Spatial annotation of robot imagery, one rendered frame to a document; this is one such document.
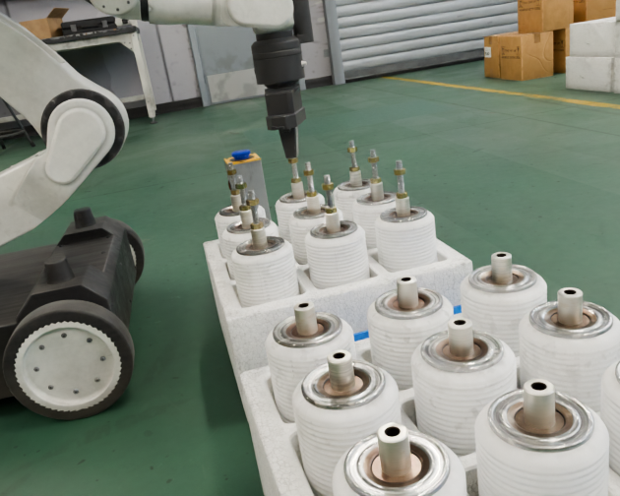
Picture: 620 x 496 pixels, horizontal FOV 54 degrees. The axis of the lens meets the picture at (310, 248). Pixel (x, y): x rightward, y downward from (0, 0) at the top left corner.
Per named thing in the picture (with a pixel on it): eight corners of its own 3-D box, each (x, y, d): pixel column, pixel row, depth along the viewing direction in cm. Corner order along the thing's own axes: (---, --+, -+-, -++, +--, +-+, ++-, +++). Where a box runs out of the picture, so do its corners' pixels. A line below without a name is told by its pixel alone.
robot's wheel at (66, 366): (23, 434, 100) (-17, 326, 93) (29, 417, 105) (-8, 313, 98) (146, 404, 103) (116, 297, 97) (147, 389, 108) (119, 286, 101)
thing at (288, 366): (301, 508, 66) (274, 362, 60) (280, 455, 75) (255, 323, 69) (383, 480, 68) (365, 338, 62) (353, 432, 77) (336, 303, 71)
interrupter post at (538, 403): (535, 436, 45) (534, 399, 44) (516, 418, 47) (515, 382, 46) (563, 427, 46) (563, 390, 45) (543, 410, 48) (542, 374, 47)
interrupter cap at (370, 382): (315, 422, 51) (314, 415, 50) (292, 378, 57) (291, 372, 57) (400, 398, 52) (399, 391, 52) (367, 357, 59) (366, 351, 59)
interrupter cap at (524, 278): (491, 301, 66) (490, 295, 66) (457, 278, 73) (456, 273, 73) (551, 284, 68) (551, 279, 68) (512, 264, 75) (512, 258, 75)
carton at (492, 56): (520, 71, 482) (519, 31, 472) (535, 72, 460) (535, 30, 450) (484, 77, 478) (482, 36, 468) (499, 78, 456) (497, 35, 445)
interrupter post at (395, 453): (388, 485, 43) (383, 446, 42) (375, 464, 45) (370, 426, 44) (419, 474, 43) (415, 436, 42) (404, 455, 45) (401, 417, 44)
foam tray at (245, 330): (248, 424, 94) (225, 320, 88) (219, 321, 130) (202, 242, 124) (478, 360, 101) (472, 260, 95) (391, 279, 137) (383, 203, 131)
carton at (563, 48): (595, 68, 432) (596, 23, 422) (566, 73, 428) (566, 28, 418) (570, 67, 459) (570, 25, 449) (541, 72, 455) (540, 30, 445)
